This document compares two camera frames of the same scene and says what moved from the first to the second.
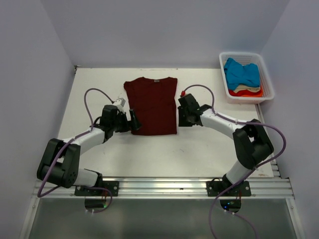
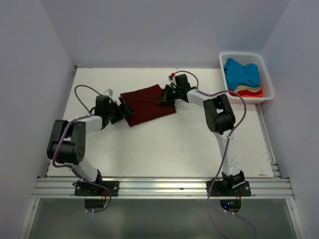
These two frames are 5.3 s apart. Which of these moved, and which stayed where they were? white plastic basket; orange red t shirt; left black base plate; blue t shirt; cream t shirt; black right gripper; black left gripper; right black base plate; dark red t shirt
Moved: dark red t shirt; black left gripper; black right gripper
Stayed: right black base plate; white plastic basket; cream t shirt; left black base plate; orange red t shirt; blue t shirt
